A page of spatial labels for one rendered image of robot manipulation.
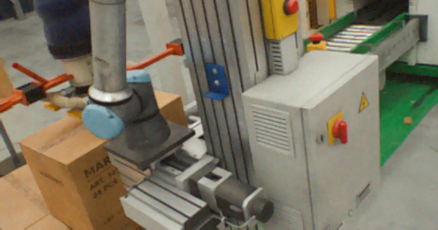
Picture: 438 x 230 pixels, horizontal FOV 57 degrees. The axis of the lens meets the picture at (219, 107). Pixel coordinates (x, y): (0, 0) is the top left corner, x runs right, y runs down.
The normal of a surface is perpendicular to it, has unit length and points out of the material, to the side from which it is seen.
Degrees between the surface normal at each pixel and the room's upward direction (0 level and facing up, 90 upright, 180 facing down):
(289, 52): 90
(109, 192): 90
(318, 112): 90
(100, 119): 97
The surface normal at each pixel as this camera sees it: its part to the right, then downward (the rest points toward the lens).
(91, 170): 0.76, 0.15
